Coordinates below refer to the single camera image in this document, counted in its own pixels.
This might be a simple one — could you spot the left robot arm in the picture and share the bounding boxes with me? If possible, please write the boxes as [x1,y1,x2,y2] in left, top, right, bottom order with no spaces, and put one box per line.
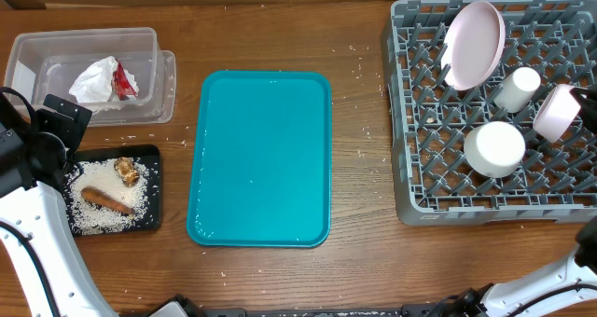
[1,87,115,316]

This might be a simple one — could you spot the brown patterned food piece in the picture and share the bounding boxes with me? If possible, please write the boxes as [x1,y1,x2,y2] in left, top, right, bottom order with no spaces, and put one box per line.
[114,157,140,187]

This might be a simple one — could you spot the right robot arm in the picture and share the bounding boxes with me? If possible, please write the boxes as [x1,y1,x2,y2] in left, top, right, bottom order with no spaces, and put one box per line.
[427,85,596,317]

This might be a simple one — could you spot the orange carrot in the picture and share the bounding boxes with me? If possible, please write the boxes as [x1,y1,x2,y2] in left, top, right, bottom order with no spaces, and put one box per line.
[80,186,135,214]

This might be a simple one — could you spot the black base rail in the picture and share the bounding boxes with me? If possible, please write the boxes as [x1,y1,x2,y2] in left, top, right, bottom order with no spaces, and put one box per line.
[118,295,456,317]

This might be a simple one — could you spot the white cup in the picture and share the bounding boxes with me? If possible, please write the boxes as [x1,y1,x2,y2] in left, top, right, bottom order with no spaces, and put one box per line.
[493,67,541,113]

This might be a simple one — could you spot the red sauce packet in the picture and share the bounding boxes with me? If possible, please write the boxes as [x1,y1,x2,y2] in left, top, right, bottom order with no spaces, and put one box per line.
[112,63,137,101]

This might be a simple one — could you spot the teal serving tray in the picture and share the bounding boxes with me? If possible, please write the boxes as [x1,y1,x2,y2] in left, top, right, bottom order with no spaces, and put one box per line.
[187,70,332,248]

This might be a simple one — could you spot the grey dishwasher rack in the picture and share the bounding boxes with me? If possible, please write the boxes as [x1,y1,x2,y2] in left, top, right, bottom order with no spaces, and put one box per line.
[381,0,596,226]

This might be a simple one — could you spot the large white dinner plate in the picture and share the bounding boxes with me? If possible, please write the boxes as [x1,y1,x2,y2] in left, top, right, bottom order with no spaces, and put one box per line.
[440,1,506,90]

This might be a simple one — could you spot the black plastic tray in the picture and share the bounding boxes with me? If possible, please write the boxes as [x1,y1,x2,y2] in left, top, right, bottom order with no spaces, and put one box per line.
[62,145,162,236]

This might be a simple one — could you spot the white paper napkin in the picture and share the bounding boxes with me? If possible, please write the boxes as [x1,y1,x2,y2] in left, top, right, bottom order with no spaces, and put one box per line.
[68,56,139,113]

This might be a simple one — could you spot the clear plastic waste bin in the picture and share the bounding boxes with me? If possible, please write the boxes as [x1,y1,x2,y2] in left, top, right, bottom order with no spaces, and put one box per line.
[3,27,176,126]

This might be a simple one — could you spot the pile of white rice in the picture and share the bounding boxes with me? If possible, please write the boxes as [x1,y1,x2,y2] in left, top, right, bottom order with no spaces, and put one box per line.
[64,158,150,235]

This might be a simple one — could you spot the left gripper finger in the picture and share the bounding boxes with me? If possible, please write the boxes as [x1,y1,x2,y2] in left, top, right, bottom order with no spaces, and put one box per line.
[43,94,92,121]
[36,109,87,159]

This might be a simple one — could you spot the small pink plate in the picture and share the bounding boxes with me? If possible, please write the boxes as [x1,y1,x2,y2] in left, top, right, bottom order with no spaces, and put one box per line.
[533,84,581,143]

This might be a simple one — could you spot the pale green bowl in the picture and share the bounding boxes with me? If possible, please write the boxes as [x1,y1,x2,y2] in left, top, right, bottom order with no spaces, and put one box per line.
[464,121,526,178]

